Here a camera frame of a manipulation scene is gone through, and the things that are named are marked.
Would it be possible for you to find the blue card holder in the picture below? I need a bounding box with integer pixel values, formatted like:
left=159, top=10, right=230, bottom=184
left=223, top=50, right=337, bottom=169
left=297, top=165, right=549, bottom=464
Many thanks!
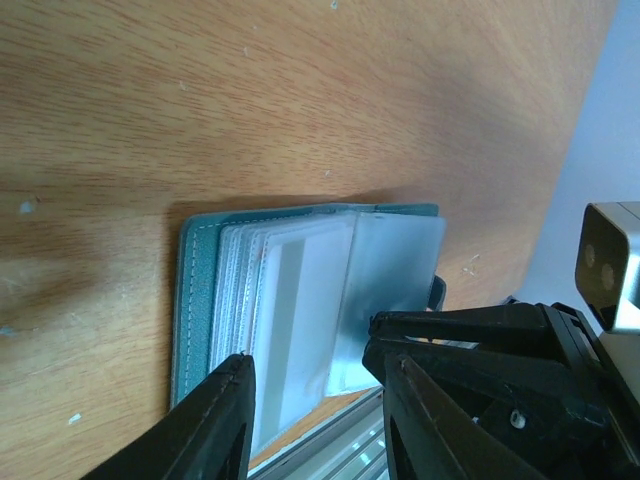
left=170, top=203, right=446, bottom=453

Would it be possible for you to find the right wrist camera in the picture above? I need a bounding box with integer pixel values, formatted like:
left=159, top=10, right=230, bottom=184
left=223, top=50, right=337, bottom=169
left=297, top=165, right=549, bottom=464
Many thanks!
left=575, top=201, right=639, bottom=335

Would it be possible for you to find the front aluminium rail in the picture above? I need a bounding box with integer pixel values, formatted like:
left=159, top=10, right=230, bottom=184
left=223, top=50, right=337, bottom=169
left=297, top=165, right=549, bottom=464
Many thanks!
left=248, top=388, right=389, bottom=479

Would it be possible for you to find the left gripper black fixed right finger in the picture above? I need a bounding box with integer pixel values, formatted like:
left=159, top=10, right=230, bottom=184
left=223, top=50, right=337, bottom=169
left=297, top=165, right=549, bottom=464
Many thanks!
left=383, top=354, right=544, bottom=479

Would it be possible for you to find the striped card in holder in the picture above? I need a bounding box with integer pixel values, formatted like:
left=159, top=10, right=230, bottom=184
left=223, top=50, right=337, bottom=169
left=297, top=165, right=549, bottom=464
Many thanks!
left=252, top=217, right=354, bottom=454

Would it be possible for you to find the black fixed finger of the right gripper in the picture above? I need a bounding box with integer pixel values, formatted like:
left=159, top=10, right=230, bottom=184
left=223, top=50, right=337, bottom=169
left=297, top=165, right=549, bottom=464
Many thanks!
left=362, top=303, right=607, bottom=420

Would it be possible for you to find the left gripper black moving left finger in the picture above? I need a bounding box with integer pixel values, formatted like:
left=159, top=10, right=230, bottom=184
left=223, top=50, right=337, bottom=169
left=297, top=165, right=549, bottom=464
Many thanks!
left=84, top=354, right=256, bottom=479

